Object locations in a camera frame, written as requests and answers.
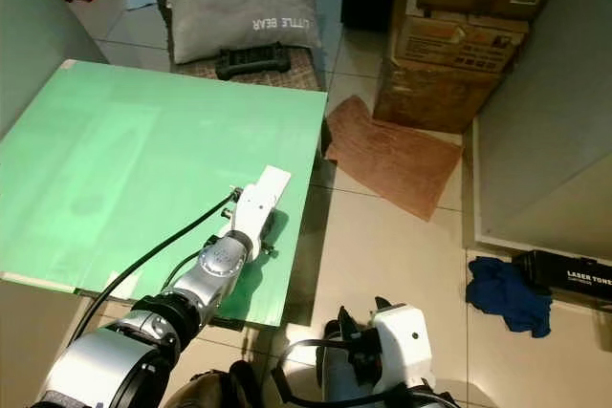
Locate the blue crumpled cloth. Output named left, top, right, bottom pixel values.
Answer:
left=466, top=256, right=555, bottom=339

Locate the dark brown cardboard box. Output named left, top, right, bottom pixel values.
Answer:
left=372, top=54, right=500, bottom=135

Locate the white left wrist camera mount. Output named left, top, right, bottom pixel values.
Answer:
left=229, top=165, right=294, bottom=258

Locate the orange printed cardboard box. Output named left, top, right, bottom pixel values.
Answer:
left=393, top=9, right=530, bottom=75

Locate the grey little bear pillow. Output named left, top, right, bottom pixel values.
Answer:
left=164, top=0, right=322, bottom=66

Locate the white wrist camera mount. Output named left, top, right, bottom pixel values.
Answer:
left=373, top=304, right=434, bottom=393
left=229, top=165, right=294, bottom=258

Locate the black laser toner box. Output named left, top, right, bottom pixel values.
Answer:
left=511, top=248, right=612, bottom=300

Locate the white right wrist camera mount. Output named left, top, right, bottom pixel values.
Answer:
left=373, top=304, right=434, bottom=393

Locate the grey white cabinet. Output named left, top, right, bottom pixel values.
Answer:
left=471, top=0, right=612, bottom=261

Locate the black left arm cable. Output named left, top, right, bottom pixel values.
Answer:
left=71, top=192, right=242, bottom=344

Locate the brown floor cloth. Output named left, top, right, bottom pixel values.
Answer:
left=324, top=95, right=466, bottom=223

